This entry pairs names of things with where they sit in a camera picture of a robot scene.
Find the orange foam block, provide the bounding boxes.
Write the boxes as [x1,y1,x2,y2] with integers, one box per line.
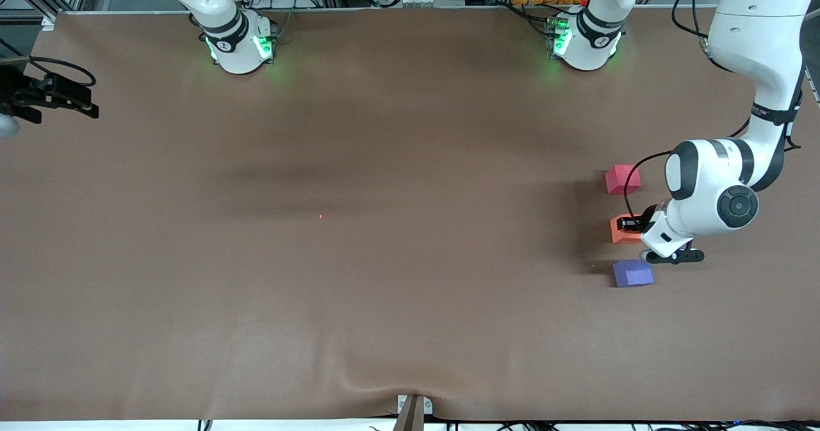
[609,213,645,245]

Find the red foam block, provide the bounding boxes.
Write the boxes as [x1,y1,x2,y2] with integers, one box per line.
[605,165,641,195]

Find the purple foam block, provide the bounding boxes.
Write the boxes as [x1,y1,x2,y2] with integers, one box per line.
[612,258,655,288]

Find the brown table mat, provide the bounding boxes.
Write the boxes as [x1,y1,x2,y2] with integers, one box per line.
[0,5,820,422]

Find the silver edge bracket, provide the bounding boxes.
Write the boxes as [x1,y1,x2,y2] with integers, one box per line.
[397,394,434,416]

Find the brown clamp bar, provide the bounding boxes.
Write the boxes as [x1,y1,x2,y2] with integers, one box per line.
[392,396,426,431]

